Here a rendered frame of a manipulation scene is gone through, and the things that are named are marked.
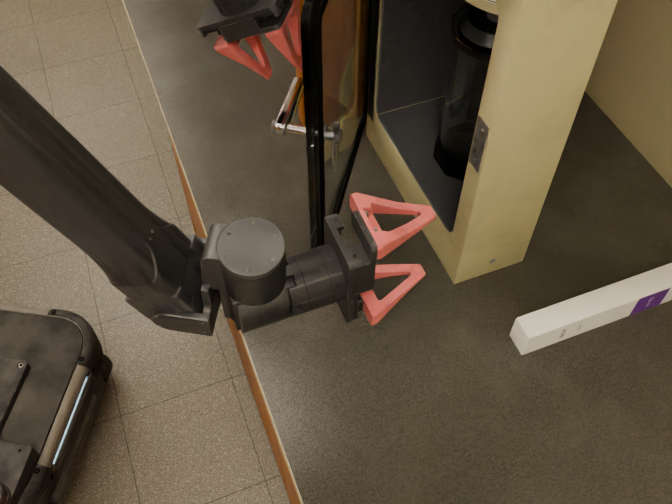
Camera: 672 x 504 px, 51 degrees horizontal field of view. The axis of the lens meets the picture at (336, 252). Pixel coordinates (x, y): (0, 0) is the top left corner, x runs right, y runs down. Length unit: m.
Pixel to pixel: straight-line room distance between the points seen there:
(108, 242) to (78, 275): 1.69
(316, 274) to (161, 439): 1.34
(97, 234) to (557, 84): 0.48
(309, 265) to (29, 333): 1.33
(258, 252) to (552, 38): 0.35
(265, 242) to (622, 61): 0.84
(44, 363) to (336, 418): 1.09
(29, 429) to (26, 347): 0.22
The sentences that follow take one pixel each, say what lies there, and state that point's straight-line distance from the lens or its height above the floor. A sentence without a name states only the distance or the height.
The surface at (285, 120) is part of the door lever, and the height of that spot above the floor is 1.21.
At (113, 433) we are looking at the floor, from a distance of 1.99.
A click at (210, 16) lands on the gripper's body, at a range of 0.81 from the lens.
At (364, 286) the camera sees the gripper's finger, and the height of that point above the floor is 1.21.
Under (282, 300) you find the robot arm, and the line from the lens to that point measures 0.65.
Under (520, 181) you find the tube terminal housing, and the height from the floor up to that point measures 1.13.
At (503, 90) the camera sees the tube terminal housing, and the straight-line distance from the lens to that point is 0.75.
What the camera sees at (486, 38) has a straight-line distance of 0.88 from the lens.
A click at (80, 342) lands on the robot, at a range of 1.85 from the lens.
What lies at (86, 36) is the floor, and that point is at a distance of 3.13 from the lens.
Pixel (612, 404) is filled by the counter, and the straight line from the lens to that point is 0.97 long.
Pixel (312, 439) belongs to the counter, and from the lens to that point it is 0.89.
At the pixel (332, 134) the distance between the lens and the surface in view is 0.80.
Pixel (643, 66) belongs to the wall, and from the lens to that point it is 1.26.
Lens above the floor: 1.76
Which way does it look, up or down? 54 degrees down
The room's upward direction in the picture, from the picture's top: straight up
